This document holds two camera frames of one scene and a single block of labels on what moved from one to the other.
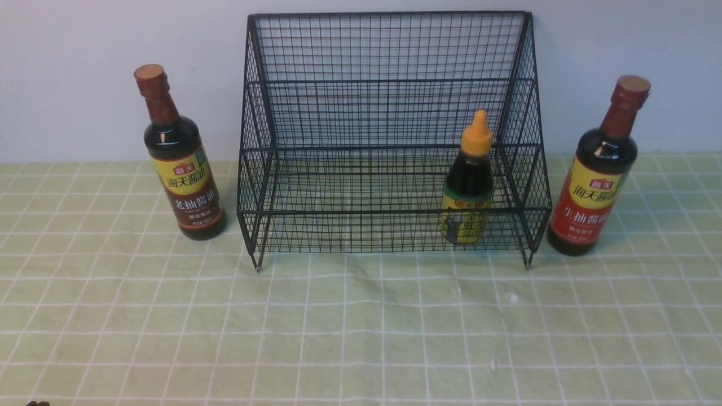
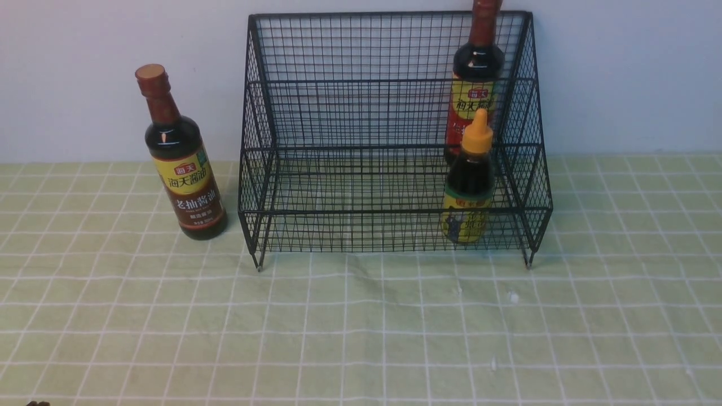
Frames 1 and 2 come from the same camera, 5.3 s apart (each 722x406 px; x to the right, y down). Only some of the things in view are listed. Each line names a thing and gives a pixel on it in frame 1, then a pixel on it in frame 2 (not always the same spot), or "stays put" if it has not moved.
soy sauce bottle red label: x=598 y=172 -> x=478 y=66
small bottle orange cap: x=469 y=190 stays put
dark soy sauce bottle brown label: x=181 y=163 stays put
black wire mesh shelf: x=392 y=132 stays put
